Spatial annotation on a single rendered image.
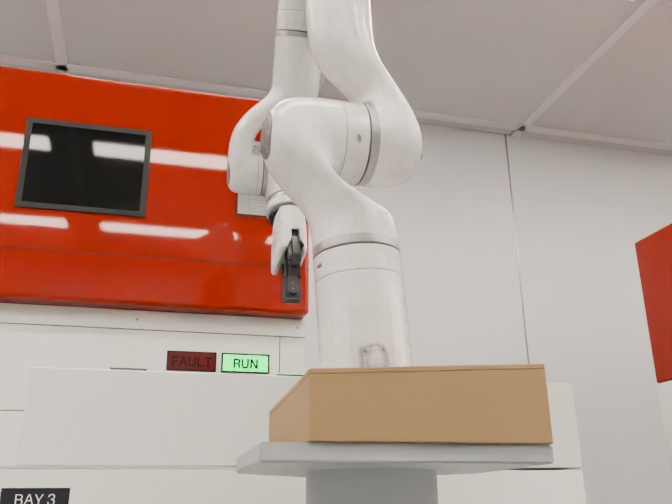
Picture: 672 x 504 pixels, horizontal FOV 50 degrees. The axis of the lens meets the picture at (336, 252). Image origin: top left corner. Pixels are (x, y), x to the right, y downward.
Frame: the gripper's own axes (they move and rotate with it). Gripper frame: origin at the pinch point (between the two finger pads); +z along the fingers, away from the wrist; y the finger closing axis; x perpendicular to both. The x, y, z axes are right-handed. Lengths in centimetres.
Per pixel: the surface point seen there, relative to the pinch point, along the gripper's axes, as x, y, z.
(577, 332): 194, -192, -93
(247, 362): 1, -57, -11
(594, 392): 200, -198, -62
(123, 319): -29, -55, -20
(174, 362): -17, -57, -10
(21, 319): -52, -55, -18
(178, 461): -17.7, -1.6, 29.1
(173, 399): -19.0, 0.3, 20.3
